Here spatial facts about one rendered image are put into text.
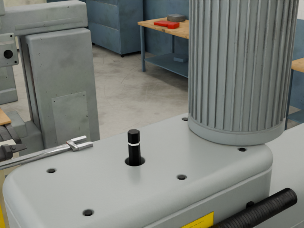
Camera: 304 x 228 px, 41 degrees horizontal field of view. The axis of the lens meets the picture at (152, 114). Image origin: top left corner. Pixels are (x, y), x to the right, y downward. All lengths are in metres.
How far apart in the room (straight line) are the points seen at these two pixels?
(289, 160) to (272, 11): 0.43
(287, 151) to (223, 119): 0.33
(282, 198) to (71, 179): 0.39
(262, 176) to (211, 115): 0.15
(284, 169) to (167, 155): 0.34
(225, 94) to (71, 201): 0.33
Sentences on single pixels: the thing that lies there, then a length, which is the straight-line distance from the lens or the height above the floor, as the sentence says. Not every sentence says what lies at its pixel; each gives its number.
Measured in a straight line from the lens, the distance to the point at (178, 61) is 7.05.
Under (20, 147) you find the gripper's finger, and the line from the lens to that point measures 1.57.
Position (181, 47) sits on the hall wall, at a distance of 7.58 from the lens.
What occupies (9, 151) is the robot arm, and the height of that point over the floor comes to 1.57.
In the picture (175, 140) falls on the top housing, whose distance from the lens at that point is 0.81.
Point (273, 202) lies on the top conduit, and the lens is 0.80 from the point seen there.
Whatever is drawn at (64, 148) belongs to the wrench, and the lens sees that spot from 0.79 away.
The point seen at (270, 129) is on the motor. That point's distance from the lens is 0.81.
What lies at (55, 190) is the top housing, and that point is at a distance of 0.69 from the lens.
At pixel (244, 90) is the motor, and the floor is 2.00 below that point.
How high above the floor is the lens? 2.27
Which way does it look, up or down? 24 degrees down
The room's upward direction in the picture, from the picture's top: 2 degrees counter-clockwise
